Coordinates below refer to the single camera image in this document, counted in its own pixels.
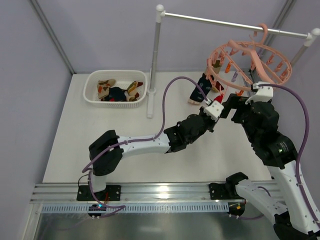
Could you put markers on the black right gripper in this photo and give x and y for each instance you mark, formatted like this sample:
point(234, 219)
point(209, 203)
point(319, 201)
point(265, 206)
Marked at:
point(236, 102)

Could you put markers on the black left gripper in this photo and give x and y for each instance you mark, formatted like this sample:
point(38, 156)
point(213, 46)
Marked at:
point(208, 118)

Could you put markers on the navy sock red toe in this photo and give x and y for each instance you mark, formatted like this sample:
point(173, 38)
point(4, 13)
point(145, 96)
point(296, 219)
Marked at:
point(196, 97)

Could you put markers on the pink round clip hanger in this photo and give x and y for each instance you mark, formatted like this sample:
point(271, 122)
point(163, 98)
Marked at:
point(270, 65)

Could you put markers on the navy sock beige toe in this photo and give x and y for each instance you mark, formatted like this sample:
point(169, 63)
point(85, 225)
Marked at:
point(115, 94)

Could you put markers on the beige orange argyle sock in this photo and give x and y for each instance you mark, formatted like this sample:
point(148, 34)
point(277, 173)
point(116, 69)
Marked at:
point(103, 87)

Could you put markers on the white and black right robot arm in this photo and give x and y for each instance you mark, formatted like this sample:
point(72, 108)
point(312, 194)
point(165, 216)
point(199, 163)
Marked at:
point(292, 221)

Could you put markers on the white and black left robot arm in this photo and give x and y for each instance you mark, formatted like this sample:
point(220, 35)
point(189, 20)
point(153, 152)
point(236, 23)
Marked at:
point(107, 151)

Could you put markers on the white perforated plastic basket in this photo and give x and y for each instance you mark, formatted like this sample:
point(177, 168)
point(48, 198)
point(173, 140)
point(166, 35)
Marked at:
point(123, 79)

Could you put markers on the silver white clothes rack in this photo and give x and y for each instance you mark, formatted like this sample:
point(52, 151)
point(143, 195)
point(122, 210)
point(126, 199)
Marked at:
point(161, 13)

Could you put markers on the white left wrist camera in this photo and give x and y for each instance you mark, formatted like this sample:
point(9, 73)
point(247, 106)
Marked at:
point(214, 110)

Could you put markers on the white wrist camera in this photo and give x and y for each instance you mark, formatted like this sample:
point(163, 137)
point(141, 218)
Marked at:
point(214, 110)
point(262, 93)

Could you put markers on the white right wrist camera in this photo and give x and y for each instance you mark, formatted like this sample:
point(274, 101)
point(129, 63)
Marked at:
point(262, 93)

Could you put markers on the aluminium mounting rail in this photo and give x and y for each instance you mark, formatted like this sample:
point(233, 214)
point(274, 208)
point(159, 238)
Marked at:
point(67, 192)

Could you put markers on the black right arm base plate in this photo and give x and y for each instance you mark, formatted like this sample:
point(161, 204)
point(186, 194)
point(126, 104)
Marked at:
point(223, 191)

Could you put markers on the grey slotted cable duct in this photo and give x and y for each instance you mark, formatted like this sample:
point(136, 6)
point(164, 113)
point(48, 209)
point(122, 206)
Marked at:
point(137, 208)

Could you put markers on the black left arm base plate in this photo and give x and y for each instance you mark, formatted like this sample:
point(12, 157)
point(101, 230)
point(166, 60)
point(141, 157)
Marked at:
point(110, 193)

